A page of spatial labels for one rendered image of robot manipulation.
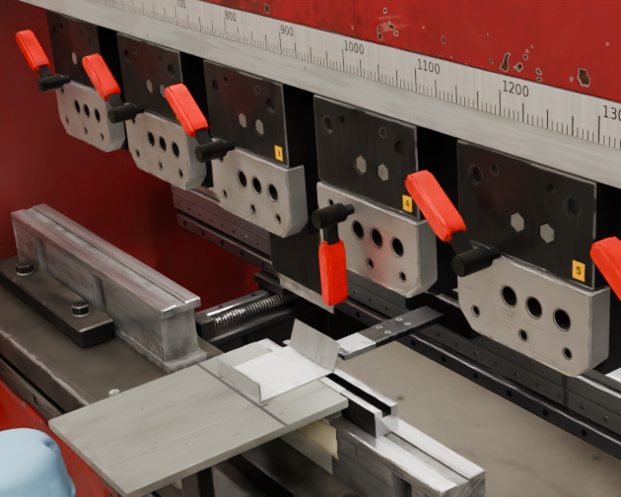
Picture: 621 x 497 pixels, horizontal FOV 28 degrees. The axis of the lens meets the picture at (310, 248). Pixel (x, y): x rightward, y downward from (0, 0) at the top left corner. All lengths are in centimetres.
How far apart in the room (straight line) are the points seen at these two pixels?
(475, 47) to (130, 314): 88
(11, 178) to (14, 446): 120
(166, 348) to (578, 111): 89
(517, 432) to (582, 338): 220
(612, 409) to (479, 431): 178
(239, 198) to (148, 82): 21
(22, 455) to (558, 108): 46
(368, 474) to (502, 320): 35
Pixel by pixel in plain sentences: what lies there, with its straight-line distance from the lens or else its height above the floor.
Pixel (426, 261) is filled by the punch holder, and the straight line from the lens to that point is 109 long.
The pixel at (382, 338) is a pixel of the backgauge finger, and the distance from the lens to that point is 142.
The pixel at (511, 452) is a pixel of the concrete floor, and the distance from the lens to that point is 308.
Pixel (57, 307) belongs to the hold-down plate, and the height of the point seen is 91.
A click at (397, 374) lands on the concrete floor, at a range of 343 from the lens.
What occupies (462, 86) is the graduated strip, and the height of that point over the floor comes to 139.
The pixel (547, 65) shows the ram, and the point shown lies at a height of 142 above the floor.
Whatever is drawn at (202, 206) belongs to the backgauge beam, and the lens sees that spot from 202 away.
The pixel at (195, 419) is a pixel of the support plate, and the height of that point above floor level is 100.
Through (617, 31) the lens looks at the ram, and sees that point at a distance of 87.
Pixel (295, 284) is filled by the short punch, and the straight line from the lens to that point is 136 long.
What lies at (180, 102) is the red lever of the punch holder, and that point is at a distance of 131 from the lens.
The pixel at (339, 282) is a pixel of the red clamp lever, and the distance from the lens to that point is 115.
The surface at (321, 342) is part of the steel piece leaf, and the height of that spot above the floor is 102.
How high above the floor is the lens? 165
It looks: 23 degrees down
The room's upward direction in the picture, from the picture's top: 4 degrees counter-clockwise
